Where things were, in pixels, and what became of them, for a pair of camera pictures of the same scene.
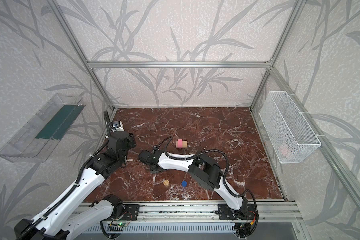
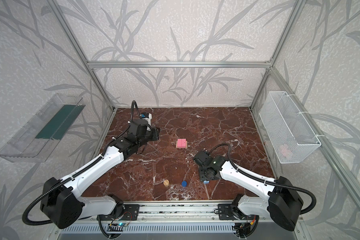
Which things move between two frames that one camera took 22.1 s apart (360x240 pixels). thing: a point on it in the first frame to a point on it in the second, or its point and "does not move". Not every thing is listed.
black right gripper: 142,156 to 200,159
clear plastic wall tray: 36,140 does not move
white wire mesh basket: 291,138 does not move
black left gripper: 108,126 to 151,133
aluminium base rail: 254,211 does not move
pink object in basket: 286,151 does not move
